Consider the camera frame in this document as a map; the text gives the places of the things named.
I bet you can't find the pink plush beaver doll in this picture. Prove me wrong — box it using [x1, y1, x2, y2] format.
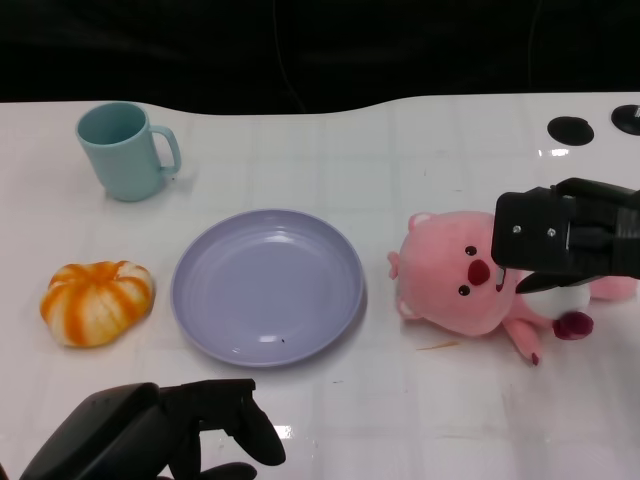
[387, 209, 640, 368]

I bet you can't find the light blue plastic mug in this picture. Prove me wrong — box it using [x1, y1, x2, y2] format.
[75, 101, 182, 203]

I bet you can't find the lavender round plate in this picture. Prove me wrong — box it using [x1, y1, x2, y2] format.
[169, 208, 365, 369]

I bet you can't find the black backdrop cloth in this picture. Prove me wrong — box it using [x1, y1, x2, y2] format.
[0, 0, 640, 115]

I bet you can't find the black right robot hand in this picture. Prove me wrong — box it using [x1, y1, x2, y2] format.
[490, 177, 640, 295]

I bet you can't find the orange white striped pumpkin toy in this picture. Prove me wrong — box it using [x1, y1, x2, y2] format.
[39, 260, 156, 350]

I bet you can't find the black grommet with stem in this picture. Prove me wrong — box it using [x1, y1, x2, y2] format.
[610, 103, 640, 135]

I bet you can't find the flat black table grommet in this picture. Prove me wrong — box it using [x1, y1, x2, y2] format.
[546, 116, 596, 147]

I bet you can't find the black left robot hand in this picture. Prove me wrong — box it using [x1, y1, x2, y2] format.
[18, 378, 287, 480]

